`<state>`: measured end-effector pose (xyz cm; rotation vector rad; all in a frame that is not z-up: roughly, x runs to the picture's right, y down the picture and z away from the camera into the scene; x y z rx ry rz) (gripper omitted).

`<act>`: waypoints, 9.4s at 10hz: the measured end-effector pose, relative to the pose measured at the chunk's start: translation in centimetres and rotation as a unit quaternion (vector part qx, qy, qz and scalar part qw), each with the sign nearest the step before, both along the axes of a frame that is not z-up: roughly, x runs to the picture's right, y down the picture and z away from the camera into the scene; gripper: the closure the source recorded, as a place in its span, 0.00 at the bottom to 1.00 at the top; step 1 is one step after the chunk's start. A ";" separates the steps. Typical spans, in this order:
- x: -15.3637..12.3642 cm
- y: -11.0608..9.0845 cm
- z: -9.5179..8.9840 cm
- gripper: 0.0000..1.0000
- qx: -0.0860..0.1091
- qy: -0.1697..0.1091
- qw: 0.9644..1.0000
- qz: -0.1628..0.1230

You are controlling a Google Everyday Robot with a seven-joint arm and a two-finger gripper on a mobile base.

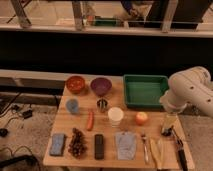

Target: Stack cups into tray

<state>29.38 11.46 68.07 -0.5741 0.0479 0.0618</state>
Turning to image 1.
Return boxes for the purple bowl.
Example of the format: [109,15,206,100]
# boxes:
[90,77,112,96]

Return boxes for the small dark metal can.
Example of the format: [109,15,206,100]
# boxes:
[161,126,173,136]

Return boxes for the blue plastic cup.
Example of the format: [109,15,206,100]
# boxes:
[66,99,79,114]

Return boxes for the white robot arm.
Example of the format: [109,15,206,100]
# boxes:
[159,66,213,117]

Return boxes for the blue sponge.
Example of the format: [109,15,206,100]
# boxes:
[49,133,66,156]

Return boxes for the small metal cup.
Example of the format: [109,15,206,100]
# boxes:
[97,98,108,112]

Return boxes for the light blue cloth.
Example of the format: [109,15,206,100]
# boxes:
[115,131,136,160]

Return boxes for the black cables on floor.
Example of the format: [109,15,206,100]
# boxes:
[0,91,34,138]

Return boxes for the bunch of dark grapes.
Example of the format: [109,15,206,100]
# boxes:
[68,128,87,158]

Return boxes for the black chair edge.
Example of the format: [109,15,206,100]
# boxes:
[0,155,41,171]

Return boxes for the black remote control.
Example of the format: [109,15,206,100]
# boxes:
[94,134,104,160]

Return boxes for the metal spoon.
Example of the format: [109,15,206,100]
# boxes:
[141,134,149,164]

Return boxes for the orange bowl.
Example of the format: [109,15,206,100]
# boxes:
[65,75,85,94]

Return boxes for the green plastic tray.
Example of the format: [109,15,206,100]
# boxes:
[123,74,168,109]

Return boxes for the orange carrot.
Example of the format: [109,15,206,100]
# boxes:
[86,110,94,131]

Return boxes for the white paper cup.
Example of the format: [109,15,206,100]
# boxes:
[108,107,124,127]

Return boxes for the red yellow apple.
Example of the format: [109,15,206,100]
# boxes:
[135,112,148,126]

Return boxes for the black handled tool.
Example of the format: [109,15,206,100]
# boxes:
[172,129,188,171]

